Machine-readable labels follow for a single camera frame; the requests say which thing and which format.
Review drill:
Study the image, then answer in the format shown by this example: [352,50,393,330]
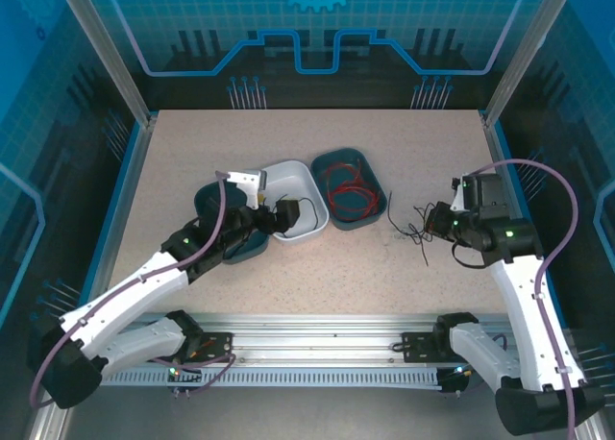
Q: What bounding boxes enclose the thin black cable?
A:
[276,196,322,233]
[386,189,419,242]
[407,204,438,268]

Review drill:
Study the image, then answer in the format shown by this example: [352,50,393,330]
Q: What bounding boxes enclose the teal plastic bin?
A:
[309,146,388,232]
[193,176,271,267]

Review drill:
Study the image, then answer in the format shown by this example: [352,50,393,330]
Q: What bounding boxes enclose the white plastic bin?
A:
[253,159,332,244]

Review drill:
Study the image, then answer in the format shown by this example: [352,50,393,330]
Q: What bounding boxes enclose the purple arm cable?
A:
[29,170,237,408]
[470,159,580,440]

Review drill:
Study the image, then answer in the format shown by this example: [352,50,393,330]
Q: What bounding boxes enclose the aluminium side rail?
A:
[481,112,568,329]
[79,115,159,329]

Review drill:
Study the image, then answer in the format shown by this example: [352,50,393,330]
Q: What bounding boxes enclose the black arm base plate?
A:
[162,330,235,363]
[400,330,462,364]

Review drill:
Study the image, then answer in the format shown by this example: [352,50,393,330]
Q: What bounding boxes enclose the aluminium frame rail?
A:
[61,312,576,370]

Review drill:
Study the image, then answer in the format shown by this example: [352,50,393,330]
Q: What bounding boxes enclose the slotted grey cable duct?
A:
[75,367,444,389]

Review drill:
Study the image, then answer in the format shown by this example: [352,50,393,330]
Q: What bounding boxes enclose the aluminium frame post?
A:
[481,0,580,130]
[52,0,159,130]

